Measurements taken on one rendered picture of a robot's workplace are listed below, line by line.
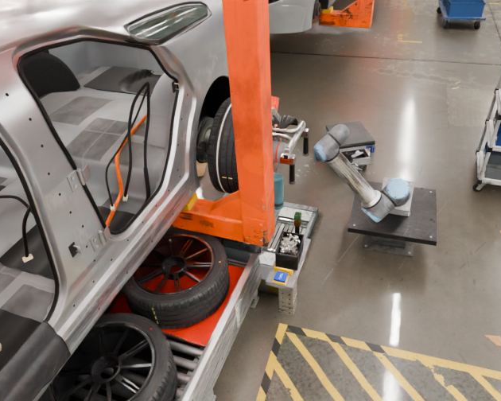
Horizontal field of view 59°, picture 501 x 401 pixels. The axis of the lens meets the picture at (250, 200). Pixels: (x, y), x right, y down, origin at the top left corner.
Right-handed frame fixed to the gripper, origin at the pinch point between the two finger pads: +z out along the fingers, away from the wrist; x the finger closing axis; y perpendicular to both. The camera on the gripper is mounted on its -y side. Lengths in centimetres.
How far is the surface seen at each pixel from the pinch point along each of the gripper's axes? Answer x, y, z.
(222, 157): -43, -82, -78
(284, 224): 46, -33, -55
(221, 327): 17, -161, -54
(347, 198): 52, 21, -13
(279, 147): -38, -55, -49
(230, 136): -55, -76, -74
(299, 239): 2, -96, -26
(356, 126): 16, 88, -17
